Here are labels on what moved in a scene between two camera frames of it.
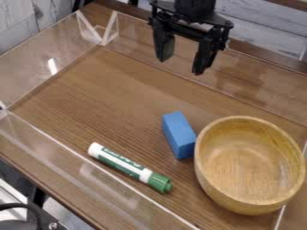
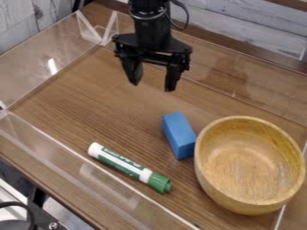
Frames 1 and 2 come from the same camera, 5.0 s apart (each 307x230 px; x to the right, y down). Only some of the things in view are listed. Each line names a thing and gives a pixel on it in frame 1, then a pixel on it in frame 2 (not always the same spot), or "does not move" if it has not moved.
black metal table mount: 40,218 does not move
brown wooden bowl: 249,163 does not move
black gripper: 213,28 to 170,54
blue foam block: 181,135 does not move
